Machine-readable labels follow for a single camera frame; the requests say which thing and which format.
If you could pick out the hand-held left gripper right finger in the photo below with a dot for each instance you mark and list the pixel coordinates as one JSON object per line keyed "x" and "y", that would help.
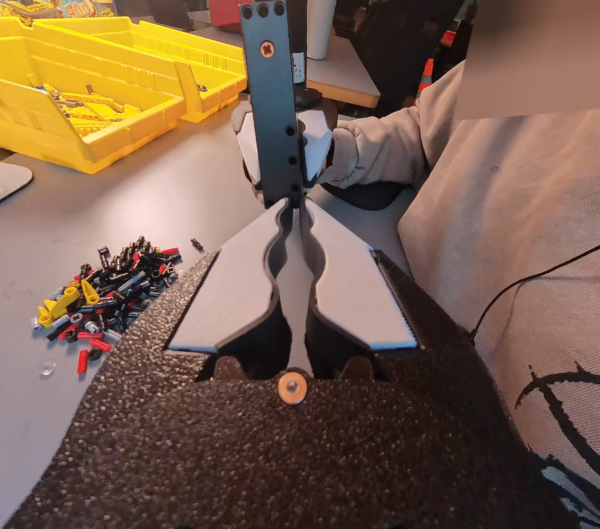
{"x": 361, "y": 304}

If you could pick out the person's beige hoodie torso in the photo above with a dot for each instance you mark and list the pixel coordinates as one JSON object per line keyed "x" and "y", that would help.
{"x": 515, "y": 233}

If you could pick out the white water bottle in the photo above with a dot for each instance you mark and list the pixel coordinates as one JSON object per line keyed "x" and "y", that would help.
{"x": 323, "y": 8}

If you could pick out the heap of yellow grey pieces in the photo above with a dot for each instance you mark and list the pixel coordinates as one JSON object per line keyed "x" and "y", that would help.
{"x": 89, "y": 109}

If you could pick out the white background table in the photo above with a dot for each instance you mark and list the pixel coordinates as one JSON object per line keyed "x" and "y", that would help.
{"x": 347, "y": 74}

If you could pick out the person's right forearm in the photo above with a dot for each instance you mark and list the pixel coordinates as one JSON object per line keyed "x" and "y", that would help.
{"x": 389, "y": 144}

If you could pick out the person's right hand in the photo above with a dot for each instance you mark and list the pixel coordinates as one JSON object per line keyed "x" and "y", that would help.
{"x": 258, "y": 195}

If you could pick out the black office chair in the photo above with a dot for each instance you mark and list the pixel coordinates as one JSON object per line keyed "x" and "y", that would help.
{"x": 403, "y": 36}

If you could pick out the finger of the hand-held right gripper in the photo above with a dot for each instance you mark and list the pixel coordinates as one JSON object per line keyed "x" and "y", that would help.
{"x": 316, "y": 139}
{"x": 248, "y": 149}

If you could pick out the black chair armrest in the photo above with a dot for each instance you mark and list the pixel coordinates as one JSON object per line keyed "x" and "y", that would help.
{"x": 370, "y": 198}

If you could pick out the pile of small building pieces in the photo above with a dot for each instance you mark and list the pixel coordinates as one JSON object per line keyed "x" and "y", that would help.
{"x": 108, "y": 294}

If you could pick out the black connector pin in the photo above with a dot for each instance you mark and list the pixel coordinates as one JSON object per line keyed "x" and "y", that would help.
{"x": 197, "y": 244}

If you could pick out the grey desk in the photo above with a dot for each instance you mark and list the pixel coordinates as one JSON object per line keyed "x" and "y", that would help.
{"x": 164, "y": 191}

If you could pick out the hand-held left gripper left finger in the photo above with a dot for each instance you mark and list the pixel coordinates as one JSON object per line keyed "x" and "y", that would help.
{"x": 225, "y": 304}

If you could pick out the orange traffic cone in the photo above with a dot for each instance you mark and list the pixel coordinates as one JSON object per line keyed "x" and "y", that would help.
{"x": 425, "y": 76}

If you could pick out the yellow storage bin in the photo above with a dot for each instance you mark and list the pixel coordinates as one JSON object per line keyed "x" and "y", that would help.
{"x": 215, "y": 69}
{"x": 117, "y": 144}

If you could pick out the black perforated building block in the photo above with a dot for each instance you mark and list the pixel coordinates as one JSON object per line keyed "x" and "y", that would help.
{"x": 272, "y": 116}

